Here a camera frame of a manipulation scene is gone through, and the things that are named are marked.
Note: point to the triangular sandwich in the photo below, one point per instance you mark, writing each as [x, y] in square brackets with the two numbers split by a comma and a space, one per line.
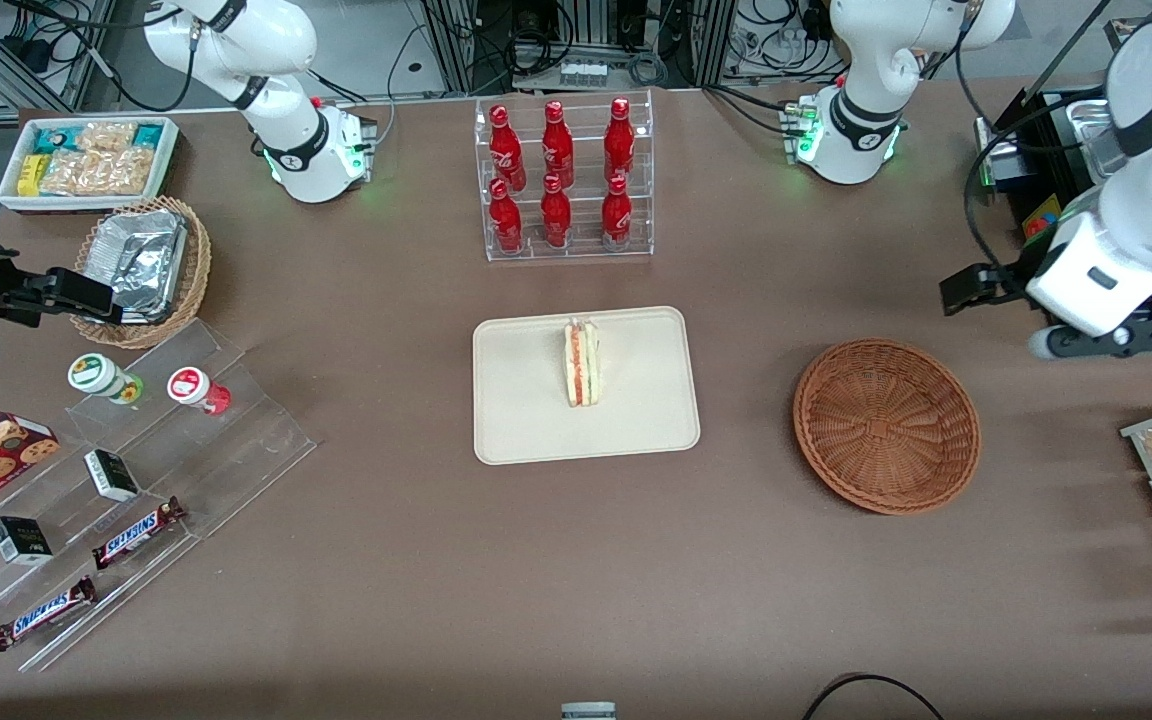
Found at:
[582, 365]

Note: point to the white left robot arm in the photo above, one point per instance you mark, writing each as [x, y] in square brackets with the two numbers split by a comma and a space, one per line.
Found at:
[861, 140]

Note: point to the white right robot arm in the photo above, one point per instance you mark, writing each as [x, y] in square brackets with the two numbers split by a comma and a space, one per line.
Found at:
[286, 150]

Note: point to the light tan wicker basket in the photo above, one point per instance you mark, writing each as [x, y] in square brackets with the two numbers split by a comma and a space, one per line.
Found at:
[198, 270]

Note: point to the brown round wicker basket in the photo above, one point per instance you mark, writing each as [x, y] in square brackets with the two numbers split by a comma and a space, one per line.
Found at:
[886, 425]

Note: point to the beige plastic tray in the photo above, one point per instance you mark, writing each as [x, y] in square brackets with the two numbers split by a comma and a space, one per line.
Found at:
[646, 385]

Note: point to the aluminium foil container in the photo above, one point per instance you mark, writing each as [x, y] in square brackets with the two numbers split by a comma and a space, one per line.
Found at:
[141, 260]

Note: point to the green lid white cup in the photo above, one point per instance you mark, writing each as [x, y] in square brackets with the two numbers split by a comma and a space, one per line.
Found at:
[94, 373]

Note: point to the white rectangular snack bin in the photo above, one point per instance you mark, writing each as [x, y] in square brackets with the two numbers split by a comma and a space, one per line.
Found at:
[11, 200]

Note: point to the yellow snack packet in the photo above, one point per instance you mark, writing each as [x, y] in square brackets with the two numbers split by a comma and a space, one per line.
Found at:
[30, 175]

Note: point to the large clear cookie bag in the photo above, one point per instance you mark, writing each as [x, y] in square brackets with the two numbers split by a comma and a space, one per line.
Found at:
[101, 172]

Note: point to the steel pan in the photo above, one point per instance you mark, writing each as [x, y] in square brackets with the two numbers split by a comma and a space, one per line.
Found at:
[1088, 140]

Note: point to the black machine with yellow panel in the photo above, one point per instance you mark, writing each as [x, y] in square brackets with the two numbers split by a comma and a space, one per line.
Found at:
[1046, 150]

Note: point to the red lid white cup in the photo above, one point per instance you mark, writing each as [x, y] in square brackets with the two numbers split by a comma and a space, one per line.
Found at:
[190, 385]

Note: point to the teal snack packet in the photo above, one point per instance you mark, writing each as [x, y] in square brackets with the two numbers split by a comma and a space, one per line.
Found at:
[56, 138]

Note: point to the small black box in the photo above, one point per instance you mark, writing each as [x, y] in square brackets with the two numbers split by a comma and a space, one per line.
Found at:
[20, 541]
[111, 476]

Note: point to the clear acrylic stepped shelf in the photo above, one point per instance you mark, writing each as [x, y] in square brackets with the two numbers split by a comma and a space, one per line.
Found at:
[246, 440]

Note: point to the snickers chocolate bar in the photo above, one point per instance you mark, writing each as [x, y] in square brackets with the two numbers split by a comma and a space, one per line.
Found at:
[44, 613]
[136, 533]

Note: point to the red cola bottle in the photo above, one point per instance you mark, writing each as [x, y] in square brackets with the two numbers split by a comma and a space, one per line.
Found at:
[556, 215]
[506, 220]
[619, 140]
[505, 145]
[617, 215]
[557, 145]

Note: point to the clear acrylic bottle rack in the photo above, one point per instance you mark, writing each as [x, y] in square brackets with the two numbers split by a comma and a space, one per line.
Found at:
[581, 240]

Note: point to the white power strip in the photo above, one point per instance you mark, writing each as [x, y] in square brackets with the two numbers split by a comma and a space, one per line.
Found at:
[582, 74]

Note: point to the small grey device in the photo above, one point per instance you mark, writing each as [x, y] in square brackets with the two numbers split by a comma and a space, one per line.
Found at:
[588, 712]

